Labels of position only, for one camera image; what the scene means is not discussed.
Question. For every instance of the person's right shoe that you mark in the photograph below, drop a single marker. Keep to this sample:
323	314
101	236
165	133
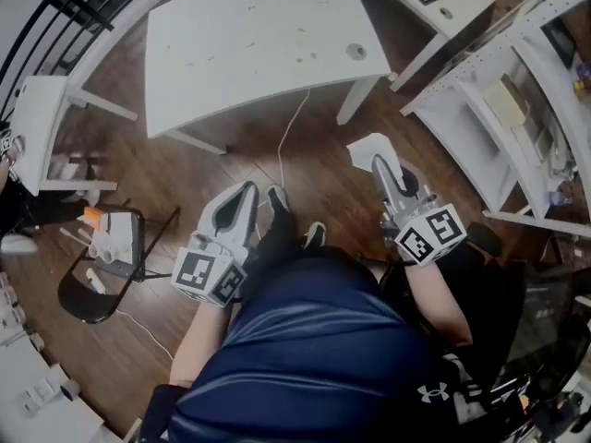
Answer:
315	234

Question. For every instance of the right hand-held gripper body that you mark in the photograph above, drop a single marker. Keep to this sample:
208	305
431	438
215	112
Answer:
429	235

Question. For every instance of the person's left forearm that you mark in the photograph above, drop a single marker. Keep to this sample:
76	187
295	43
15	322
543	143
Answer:
198	339

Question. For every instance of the black stair railing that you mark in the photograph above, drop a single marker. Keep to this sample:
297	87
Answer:
55	21

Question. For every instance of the small white camera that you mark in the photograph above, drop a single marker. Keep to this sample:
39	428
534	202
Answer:
69	392

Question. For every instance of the orange box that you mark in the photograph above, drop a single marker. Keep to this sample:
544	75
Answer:
94	217

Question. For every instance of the small white side table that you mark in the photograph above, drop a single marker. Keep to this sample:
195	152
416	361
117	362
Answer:
39	123

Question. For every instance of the black folding chair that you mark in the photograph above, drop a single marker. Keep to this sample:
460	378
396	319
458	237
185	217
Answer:
88	298

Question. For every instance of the person's right forearm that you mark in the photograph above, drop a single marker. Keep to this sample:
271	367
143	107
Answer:
438	302

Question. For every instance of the white shelf unit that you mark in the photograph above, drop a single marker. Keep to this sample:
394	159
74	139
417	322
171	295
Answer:
461	90

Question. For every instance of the white desk with grommet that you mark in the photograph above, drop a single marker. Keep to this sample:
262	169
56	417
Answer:
457	12

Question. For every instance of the person's shoe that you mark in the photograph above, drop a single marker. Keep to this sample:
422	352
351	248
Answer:
315	234
278	197

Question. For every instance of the person's left shoe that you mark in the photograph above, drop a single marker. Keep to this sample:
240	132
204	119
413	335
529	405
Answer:
278	197

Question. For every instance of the white wiping cloth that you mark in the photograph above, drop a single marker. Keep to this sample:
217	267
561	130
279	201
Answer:
369	148

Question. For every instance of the person's navy shirt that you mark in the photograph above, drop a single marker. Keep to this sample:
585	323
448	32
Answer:
314	339

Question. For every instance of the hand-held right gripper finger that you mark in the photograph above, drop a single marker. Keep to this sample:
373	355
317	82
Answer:
415	187
390	183

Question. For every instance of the white stained table top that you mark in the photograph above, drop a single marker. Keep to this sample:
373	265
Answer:
258	72

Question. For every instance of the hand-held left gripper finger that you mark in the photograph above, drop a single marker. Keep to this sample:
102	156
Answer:
251	219
208	215

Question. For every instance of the person's black trousers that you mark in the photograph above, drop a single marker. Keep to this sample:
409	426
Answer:
281	238

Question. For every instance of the black office chair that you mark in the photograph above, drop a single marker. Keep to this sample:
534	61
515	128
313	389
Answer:
545	312

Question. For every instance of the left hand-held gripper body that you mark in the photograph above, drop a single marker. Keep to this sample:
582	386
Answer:
198	272

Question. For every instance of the white papers on chair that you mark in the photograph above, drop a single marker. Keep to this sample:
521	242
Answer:
121	238

